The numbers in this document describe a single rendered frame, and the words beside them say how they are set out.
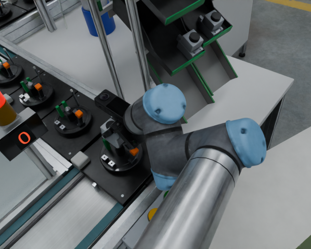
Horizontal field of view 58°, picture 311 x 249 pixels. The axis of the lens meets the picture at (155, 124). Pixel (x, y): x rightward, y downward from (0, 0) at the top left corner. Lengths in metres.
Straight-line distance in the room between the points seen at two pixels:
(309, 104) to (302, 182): 1.52
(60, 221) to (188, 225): 0.66
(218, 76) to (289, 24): 2.33
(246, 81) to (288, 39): 1.88
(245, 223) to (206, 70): 0.53
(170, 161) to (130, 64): 0.99
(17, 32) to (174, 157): 1.56
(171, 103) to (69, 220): 0.56
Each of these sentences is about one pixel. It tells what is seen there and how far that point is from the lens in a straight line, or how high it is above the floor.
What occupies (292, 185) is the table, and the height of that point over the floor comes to 0.86.
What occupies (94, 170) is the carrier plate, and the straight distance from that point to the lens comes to 0.93.
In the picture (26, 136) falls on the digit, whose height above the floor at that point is 1.20.
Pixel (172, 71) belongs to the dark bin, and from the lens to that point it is 0.80.
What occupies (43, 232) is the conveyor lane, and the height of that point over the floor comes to 0.92.
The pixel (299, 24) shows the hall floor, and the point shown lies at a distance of 3.38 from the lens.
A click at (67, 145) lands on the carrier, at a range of 1.03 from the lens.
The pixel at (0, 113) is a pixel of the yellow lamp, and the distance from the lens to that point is 0.72.
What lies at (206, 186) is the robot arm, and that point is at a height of 1.39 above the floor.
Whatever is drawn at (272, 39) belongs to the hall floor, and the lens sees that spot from 3.12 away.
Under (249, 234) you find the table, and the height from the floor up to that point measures 0.86.
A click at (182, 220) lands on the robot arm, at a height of 1.41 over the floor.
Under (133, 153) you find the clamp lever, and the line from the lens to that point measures 0.81.
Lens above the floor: 1.72
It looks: 49 degrees down
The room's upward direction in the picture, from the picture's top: 12 degrees counter-clockwise
